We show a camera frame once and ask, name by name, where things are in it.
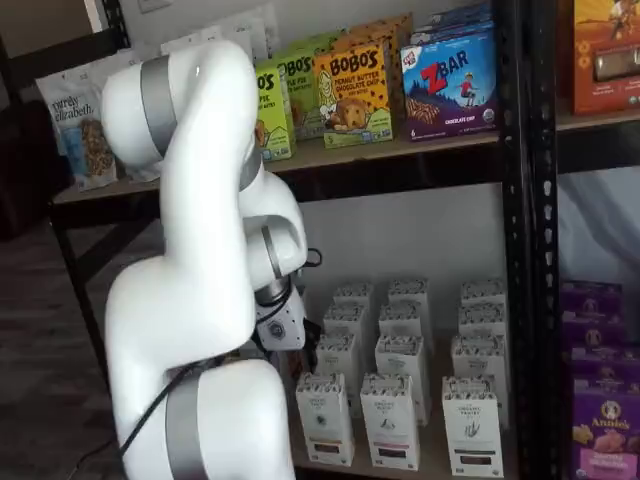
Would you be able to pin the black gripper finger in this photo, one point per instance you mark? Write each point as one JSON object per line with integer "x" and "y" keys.
{"x": 312, "y": 340}
{"x": 294, "y": 362}

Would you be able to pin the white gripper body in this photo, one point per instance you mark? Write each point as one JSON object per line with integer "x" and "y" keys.
{"x": 282, "y": 325}

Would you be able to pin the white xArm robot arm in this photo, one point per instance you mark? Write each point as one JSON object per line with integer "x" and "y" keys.
{"x": 200, "y": 250}

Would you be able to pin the white botanical print box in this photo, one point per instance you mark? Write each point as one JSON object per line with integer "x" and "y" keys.
{"x": 477, "y": 355}
{"x": 482, "y": 292}
{"x": 408, "y": 290}
{"x": 345, "y": 317}
{"x": 336, "y": 355}
{"x": 482, "y": 317}
{"x": 405, "y": 317}
{"x": 354, "y": 292}
{"x": 402, "y": 355}

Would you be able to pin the white box with dark strip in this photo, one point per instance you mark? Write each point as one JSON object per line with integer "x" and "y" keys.
{"x": 471, "y": 430}
{"x": 325, "y": 425}

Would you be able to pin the white box with pink strip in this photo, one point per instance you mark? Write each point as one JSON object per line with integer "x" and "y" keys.
{"x": 390, "y": 425}

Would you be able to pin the green Bobo's box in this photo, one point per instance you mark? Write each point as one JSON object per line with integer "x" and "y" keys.
{"x": 275, "y": 120}
{"x": 302, "y": 100}
{"x": 315, "y": 40}

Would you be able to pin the orange Bobo's peanut butter box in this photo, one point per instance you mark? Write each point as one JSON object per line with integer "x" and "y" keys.
{"x": 397, "y": 35}
{"x": 355, "y": 95}

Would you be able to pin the purple Annie's box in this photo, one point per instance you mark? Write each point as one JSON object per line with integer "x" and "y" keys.
{"x": 607, "y": 435}
{"x": 605, "y": 362}
{"x": 597, "y": 330}
{"x": 592, "y": 297}

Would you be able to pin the blue Zbar box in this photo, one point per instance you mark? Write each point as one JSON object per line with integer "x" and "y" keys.
{"x": 455, "y": 20}
{"x": 450, "y": 85}

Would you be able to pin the orange snack box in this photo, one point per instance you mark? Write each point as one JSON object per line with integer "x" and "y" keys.
{"x": 605, "y": 55}

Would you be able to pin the dark bulky object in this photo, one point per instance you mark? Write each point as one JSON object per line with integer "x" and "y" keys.
{"x": 25, "y": 170}

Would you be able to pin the black metal shelf frame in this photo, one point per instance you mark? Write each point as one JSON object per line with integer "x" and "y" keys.
{"x": 545, "y": 200}
{"x": 512, "y": 200}

